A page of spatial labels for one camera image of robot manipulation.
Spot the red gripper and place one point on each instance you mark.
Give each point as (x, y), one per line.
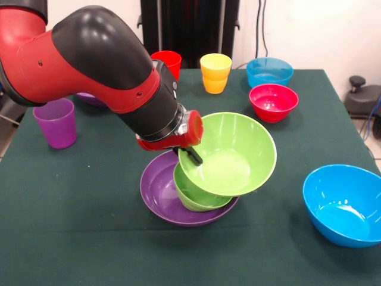
(193, 128)

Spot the small green bowl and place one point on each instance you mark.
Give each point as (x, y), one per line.
(190, 193)

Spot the large purple bowl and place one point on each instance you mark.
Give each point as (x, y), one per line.
(157, 193)
(90, 99)

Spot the large green bowl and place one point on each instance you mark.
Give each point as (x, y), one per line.
(238, 155)

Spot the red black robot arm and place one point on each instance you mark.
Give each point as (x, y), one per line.
(89, 59)

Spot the yellow cup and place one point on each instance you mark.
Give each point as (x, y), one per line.
(215, 74)

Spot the red cup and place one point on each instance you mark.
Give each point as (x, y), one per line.
(171, 61)

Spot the small red bowl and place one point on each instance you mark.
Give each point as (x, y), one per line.
(272, 104)

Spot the dark green tablecloth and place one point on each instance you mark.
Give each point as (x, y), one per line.
(89, 208)

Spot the small blue bowl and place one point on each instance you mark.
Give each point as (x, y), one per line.
(268, 74)

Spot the purple cup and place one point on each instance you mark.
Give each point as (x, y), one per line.
(56, 125)

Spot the large blue bowl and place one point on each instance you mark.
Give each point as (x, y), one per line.
(342, 208)

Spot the dark grey equipment base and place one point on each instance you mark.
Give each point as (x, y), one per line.
(363, 98)
(9, 113)

